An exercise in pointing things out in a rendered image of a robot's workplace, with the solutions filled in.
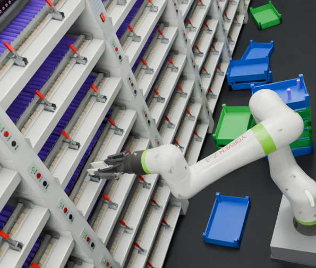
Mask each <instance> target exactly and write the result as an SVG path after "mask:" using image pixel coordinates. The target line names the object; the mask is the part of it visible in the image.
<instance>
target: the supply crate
mask: <svg viewBox="0 0 316 268"><path fill-rule="evenodd" d="M298 79H300V83H301V89H298V88H297V80H298ZM262 89H269V90H272V91H274V92H275V93H277V94H278V96H279V97H280V98H282V99H283V102H284V103H285V104H286V105H287V106H288V107H290V108H291V109H297V108H303V107H308V106H310V102H309V94H308V93H307V91H306V87H305V83H304V80H303V75H302V74H299V78H296V79H291V80H285V81H280V82H275V83H270V84H266V85H261V86H256V87H255V86H254V84H251V90H252V95H253V94H254V93H256V92H257V91H259V90H262ZM287 89H290V90H291V99H289V98H288V94H287Z"/></svg>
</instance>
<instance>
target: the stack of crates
mask: <svg viewBox="0 0 316 268"><path fill-rule="evenodd" d="M222 107H223V109H222V112H221V115H220V118H219V121H218V125H217V128H216V131H215V134H213V135H212V137H213V140H214V142H215V145H216V149H217V151H218V150H220V149H222V148H223V147H225V146H226V145H228V144H229V143H231V142H232V141H234V140H235V139H237V138H238V137H239V136H241V135H242V134H243V133H245V132H247V131H248V130H249V129H251V128H253V127H254V126H255V125H256V121H255V119H254V117H253V115H252V114H251V112H250V109H249V106H230V107H226V104H223V105H222Z"/></svg>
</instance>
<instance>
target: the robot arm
mask: <svg viewBox="0 0 316 268"><path fill-rule="evenodd" d="M249 109H250V112H251V114H252V115H253V117H254V119H255V121H256V123H257V125H255V126H254V127H253V128H251V129H249V130H248V131H247V132H245V133H243V134H242V135H241V136H239V137H238V138H237V139H235V140H234V141H232V142H231V143H229V144H228V145H226V146H225V147H223V148H222V149H220V150H218V151H217V152H215V153H213V154H211V155H210V156H208V157H206V158H204V159H202V160H200V161H198V162H197V163H195V164H193V165H191V166H188V164H187V162H186V160H185V158H184V156H183V153H182V151H181V150H180V149H179V148H178V147H177V146H175V145H172V144H164V145H161V146H159V147H156V148H152V149H145V150H138V151H134V152H133V153H132V154H130V153H129V152H128V151H127V150H126V151H124V152H122V153H117V154H113V155H108V156H107V159H105V160H102V161H99V162H93V163H90V164H91V165H92V166H93V167H94V169H87V171H88V173H89V174H90V175H98V176H100V177H101V179H115V180H119V176H120V175H121V174H124V173H128V174H136V175H147V174H160V175H161V176H162V177H163V178H164V180H165V181H166V183H167V185H168V186H169V188H170V190H171V192H172V194H173V195H174V196H175V197H177V198H179V199H190V198H192V197H193V196H194V195H196V194H197V193H198V192H200V191H201V190H202V189H204V188H205V187H207V186H208V185H210V184H212V183H214V182H215V181H217V180H219V179H220V178H222V177H224V176H226V175H228V174H229V173H231V172H233V171H235V170H237V169H239V168H241V167H243V166H245V165H247V164H249V163H251V162H254V161H256V160H258V159H260V158H263V157H265V156H268V161H269V167H270V175H271V178H272V179H273V181H274V182H275V184H276V185H277V186H278V188H279V189H280V190H281V192H282V193H283V194H284V195H285V197H286V198H287V199H288V200H289V202H290V204H291V208H292V212H293V215H294V217H293V225H294V227H295V229H296V230H297V231H298V232H299V233H301V234H303V235H306V236H316V182H315V181H314V180H313V179H312V178H310V177H309V176H308V175H307V174H306V173H305V172H304V171H303V170H302V169H301V168H300V167H299V166H298V164H297V162H296V160H295V158H294V156H293V153H292V151H291V148H290V145H289V144H290V143H292V142H294V141H296V140H297V139H299V137H300V136H301V135H302V133H303V130H304V123H303V120H302V118H301V116H300V115H299V114H298V113H296V112H295V111H293V110H292V109H291V108H290V107H288V106H287V105H286V104H285V103H284V102H283V101H282V100H281V98H280V97H279V96H278V94H277V93H275V92H274V91H272V90H269V89H262V90H259V91H257V92H256V93H254V94H253V95H252V97H251V99H250V102H249ZM107 165H108V166H110V165H113V166H112V167H108V168H105V169H101V168H104V167H107Z"/></svg>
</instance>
